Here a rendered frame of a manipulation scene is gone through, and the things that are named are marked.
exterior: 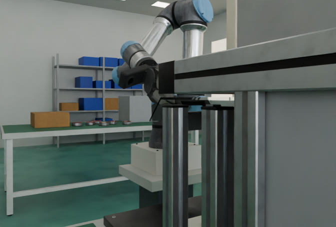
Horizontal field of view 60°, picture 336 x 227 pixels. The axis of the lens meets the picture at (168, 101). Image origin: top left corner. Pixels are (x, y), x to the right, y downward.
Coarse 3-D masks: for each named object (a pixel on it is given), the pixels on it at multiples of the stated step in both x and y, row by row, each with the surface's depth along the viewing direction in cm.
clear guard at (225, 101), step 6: (162, 102) 68; (168, 102) 69; (174, 102) 69; (180, 102) 70; (186, 102) 71; (192, 102) 72; (198, 102) 73; (204, 102) 74; (210, 102) 75; (216, 102) 76; (222, 102) 77; (228, 102) 78; (156, 108) 68; (192, 108) 74; (198, 108) 75; (156, 114) 70; (150, 120) 71; (156, 120) 72
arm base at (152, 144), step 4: (152, 124) 129; (152, 128) 129; (156, 128) 126; (160, 128) 125; (152, 132) 128; (156, 132) 126; (160, 132) 125; (152, 136) 127; (156, 136) 126; (160, 136) 126; (152, 140) 126; (156, 140) 125; (160, 140) 126; (152, 144) 126; (156, 144) 125; (160, 144) 124; (160, 148) 124
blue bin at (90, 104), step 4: (80, 100) 672; (84, 100) 649; (88, 100) 654; (92, 100) 659; (96, 100) 664; (100, 100) 668; (80, 104) 672; (84, 104) 649; (88, 104) 654; (92, 104) 659; (96, 104) 664; (100, 104) 669; (80, 108) 672; (84, 108) 649; (88, 108) 654; (92, 108) 659; (96, 108) 664; (100, 108) 669
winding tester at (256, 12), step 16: (240, 0) 44; (256, 0) 42; (272, 0) 39; (288, 0) 37; (304, 0) 35; (320, 0) 33; (240, 16) 44; (256, 16) 42; (272, 16) 39; (288, 16) 37; (304, 16) 35; (320, 16) 33; (240, 32) 44; (256, 32) 42; (272, 32) 39; (288, 32) 37; (304, 32) 35
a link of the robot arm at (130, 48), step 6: (126, 42) 98; (132, 42) 97; (120, 48) 99; (126, 48) 95; (132, 48) 93; (138, 48) 93; (120, 54) 100; (126, 54) 94; (132, 54) 91; (126, 60) 94
